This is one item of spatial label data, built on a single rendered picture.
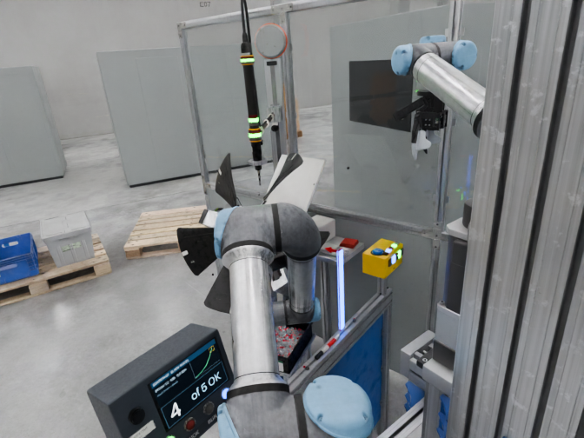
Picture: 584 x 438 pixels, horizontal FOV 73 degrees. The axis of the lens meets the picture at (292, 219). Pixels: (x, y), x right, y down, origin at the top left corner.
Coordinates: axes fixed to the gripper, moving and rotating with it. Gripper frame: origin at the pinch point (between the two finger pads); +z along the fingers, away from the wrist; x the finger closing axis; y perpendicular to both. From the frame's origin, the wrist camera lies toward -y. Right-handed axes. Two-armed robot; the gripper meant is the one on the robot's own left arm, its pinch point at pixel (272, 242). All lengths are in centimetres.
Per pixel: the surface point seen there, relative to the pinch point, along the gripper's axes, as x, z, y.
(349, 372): 56, -8, -21
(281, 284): 18.8, 1.6, 0.4
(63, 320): 98, 121, 198
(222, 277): 12.0, 0.9, 22.0
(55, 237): 49, 181, 224
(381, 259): 15.6, 5.1, -38.8
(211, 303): 19.1, -5.0, 26.9
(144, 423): -2, -76, 18
